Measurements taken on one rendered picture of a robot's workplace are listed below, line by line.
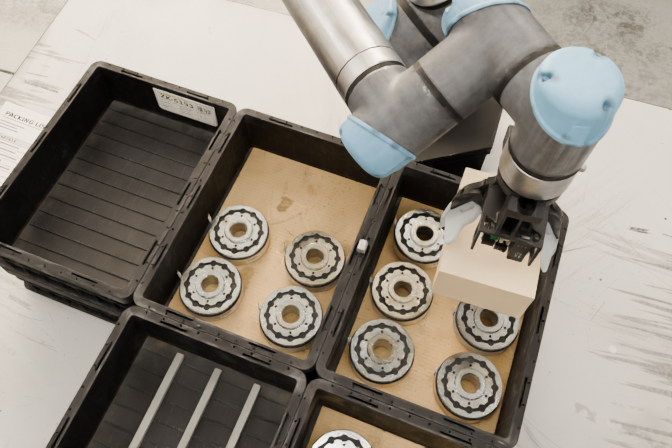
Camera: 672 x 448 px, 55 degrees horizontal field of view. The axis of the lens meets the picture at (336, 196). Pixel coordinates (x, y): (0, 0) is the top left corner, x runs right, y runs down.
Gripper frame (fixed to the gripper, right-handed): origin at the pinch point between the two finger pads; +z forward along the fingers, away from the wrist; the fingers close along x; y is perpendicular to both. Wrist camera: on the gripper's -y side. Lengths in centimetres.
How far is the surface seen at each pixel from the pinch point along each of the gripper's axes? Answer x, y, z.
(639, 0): 49, -181, 112
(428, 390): -1.5, 15.5, 26.6
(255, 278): -34.3, 6.3, 26.7
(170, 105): -61, -20, 22
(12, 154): -97, -8, 40
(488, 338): 5.4, 5.5, 23.5
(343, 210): -23.9, -11.0, 26.9
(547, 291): 11.6, -2.2, 16.7
